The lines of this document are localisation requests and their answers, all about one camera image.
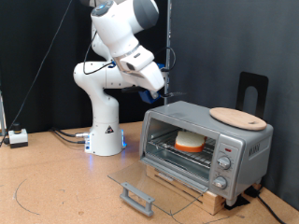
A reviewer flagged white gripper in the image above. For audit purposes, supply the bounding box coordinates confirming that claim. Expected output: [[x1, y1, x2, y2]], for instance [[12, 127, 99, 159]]
[[119, 46, 166, 100]]

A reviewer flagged white bread slice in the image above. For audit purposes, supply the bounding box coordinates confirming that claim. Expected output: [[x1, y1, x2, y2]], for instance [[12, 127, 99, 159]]
[[174, 130, 207, 154]]

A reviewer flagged glass oven door with handle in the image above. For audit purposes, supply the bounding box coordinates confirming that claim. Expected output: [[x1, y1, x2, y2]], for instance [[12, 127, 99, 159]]
[[107, 156, 210, 217]]

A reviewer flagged silver oven knob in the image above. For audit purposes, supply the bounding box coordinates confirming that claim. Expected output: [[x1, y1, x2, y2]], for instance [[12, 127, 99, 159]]
[[217, 156, 232, 171], [212, 175, 228, 190]]

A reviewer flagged silver toaster oven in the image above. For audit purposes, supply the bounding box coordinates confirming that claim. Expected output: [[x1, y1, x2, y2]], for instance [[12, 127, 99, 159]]
[[139, 100, 275, 208]]

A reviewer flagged vertical metal pole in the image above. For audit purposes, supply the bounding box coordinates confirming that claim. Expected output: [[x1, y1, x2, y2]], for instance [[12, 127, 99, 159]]
[[164, 0, 174, 105]]

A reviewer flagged round wooden cutting board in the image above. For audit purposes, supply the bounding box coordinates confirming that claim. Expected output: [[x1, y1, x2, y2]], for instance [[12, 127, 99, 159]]
[[208, 106, 268, 132]]

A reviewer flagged black metal bookend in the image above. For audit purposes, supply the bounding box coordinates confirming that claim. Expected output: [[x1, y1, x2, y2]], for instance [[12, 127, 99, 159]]
[[235, 71, 269, 120]]

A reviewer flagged wooden slatted base block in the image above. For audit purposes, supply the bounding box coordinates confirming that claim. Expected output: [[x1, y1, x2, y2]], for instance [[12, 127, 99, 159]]
[[145, 164, 227, 217]]

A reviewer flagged emergency stop button box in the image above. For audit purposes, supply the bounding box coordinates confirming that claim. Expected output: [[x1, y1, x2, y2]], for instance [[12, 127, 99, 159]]
[[7, 122, 29, 149]]

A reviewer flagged grey metal stand leg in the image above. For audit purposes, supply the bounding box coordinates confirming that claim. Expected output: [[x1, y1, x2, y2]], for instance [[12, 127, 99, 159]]
[[0, 91, 7, 138]]

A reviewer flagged metal wire oven rack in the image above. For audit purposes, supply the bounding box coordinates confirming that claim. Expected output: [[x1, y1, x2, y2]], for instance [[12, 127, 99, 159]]
[[147, 128, 218, 168]]

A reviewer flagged black cable with silver connector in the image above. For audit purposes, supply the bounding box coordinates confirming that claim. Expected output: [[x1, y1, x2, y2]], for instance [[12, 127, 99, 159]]
[[50, 128, 92, 139]]

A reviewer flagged thick black base cable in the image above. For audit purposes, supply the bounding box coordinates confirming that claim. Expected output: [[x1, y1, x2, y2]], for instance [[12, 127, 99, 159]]
[[53, 131, 88, 146]]

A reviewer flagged long thin black cable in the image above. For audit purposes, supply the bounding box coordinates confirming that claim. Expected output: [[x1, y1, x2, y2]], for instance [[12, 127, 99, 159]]
[[0, 0, 74, 147]]

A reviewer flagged black oven power cord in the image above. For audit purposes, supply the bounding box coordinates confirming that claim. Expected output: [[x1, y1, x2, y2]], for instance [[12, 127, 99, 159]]
[[256, 195, 286, 224]]

